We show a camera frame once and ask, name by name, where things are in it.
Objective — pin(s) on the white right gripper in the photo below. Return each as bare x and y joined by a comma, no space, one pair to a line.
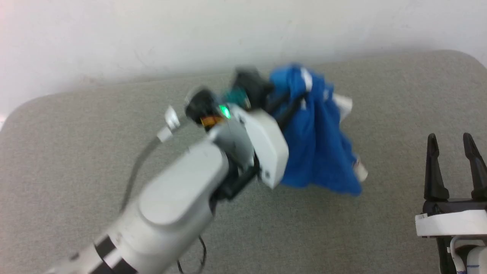
452,224

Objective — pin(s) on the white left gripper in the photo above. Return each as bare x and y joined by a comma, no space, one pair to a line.
268,144

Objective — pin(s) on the blue white sports jersey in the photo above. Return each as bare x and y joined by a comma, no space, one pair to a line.
319,152

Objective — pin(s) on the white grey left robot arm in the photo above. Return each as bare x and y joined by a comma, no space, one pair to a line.
179,190

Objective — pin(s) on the black cylindrical left wrist module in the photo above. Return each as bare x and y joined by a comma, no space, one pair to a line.
199,104

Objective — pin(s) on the grey fabric sofa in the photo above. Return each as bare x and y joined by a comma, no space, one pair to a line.
76,152

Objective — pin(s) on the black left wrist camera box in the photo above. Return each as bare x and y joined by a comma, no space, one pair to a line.
253,87

